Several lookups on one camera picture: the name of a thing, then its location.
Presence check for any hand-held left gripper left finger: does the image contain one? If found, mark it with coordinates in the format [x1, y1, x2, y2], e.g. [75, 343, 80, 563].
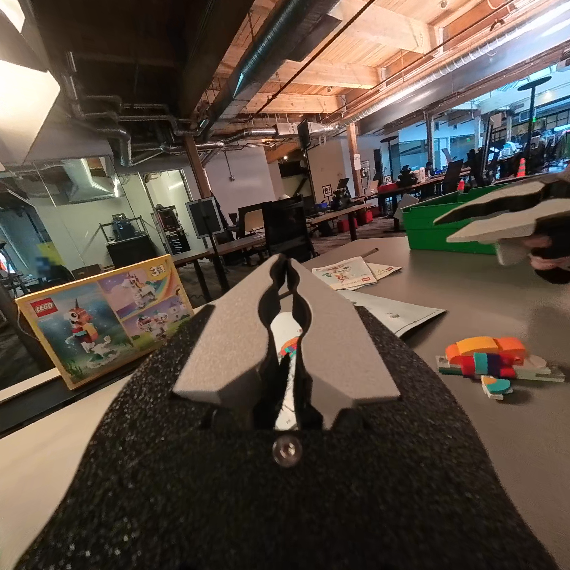
[173, 254, 289, 426]

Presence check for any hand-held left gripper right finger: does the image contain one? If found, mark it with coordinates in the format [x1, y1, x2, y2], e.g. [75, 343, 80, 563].
[288, 258, 401, 430]

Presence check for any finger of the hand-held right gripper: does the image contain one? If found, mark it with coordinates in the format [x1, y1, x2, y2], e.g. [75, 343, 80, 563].
[446, 208, 543, 246]
[433, 174, 553, 226]

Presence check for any instruction booklet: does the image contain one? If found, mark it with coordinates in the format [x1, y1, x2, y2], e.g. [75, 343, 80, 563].
[312, 256, 372, 291]
[269, 289, 447, 432]

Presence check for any colourful lego model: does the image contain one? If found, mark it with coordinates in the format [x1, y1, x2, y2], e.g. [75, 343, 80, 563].
[436, 336, 566, 401]

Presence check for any colourful lego set box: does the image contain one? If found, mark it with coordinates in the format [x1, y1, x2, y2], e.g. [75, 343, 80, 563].
[15, 255, 194, 390]

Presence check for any person's right hand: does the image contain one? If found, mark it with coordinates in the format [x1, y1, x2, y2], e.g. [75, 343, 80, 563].
[521, 235, 570, 273]

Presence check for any green plastic bin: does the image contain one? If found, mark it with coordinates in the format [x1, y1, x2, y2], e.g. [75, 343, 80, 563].
[401, 185, 506, 255]

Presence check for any closed instruction booklet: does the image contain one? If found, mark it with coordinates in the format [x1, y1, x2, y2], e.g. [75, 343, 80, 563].
[312, 256, 372, 291]

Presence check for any black standing pole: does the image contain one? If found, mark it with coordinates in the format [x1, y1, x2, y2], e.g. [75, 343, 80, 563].
[517, 76, 553, 167]

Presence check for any small white leaflet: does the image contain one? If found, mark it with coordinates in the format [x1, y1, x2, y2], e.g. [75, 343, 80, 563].
[367, 262, 402, 282]

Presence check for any brown office desk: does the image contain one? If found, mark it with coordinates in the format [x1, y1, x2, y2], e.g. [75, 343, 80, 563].
[171, 235, 268, 295]

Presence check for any grey board on stand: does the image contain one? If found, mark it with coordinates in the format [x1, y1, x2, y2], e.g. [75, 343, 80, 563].
[185, 196, 225, 239]

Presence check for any black cabinet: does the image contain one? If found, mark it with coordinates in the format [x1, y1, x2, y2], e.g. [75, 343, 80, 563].
[107, 234, 156, 269]

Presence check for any black 3d printer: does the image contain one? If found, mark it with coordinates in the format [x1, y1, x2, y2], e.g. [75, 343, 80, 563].
[111, 214, 144, 239]

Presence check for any large silver ventilation duct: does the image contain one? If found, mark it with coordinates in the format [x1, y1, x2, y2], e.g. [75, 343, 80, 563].
[343, 27, 570, 130]

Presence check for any wooden support post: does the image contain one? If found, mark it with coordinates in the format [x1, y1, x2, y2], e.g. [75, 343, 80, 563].
[183, 136, 214, 199]

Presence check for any silver ceiling duct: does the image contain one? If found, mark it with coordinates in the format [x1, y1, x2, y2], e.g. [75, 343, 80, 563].
[171, 113, 343, 150]

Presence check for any silver duct hood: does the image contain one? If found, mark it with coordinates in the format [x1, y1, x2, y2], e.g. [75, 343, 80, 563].
[62, 158, 117, 203]

